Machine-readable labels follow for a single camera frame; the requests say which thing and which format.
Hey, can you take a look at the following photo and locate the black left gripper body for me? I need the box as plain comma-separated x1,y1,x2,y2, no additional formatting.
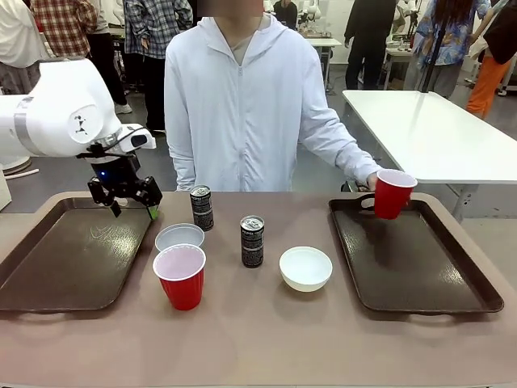
89,154,141,200

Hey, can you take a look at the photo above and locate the white bowl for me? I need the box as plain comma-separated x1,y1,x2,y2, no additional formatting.
279,246,334,293
154,222,206,254

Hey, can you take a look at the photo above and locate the black drink can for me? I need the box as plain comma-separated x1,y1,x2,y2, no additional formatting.
240,214,266,268
189,184,215,232

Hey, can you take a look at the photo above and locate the red plastic cup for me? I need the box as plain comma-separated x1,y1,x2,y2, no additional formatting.
152,243,207,311
373,169,418,221

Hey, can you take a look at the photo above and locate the person's right forearm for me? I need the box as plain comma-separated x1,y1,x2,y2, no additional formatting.
171,151,199,192

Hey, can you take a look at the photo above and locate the person's left forearm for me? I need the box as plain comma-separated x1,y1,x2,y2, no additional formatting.
334,141,384,183

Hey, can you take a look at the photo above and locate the brown plastic serving tray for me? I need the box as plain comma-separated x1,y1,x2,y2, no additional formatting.
328,196,505,316
0,196,162,313

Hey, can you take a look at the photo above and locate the white cylindrical appliance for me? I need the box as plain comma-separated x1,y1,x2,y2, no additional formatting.
0,155,32,175

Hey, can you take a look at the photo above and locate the person in white hoodie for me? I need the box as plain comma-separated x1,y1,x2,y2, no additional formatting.
163,0,384,193

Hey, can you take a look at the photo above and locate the bystander in blue plaid shirt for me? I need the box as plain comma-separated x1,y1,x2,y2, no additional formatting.
123,0,194,135

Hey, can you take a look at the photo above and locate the bystander in red plaid shirt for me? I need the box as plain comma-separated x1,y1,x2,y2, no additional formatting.
30,0,133,116

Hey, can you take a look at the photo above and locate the bystander in white shirt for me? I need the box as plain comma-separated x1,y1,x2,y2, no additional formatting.
0,0,50,96

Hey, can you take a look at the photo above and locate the small white workbench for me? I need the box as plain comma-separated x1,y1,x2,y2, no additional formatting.
301,35,343,97

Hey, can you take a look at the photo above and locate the bystander in black clothes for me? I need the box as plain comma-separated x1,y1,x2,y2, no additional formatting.
343,0,400,92

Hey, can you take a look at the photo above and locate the white background table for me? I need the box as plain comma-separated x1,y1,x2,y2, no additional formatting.
342,89,517,222

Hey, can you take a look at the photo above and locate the black vertical pole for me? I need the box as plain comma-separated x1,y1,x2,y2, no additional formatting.
418,0,451,94

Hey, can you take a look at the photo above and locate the bystander in floral blue shirt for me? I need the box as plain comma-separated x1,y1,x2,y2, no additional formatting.
403,0,486,99

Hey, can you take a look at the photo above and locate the bystander in orange trousers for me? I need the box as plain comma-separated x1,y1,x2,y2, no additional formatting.
465,0,517,119

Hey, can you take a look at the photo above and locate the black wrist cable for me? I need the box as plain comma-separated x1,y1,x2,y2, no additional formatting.
93,124,145,149

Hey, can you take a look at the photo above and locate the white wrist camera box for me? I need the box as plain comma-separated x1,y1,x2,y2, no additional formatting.
120,124,158,152

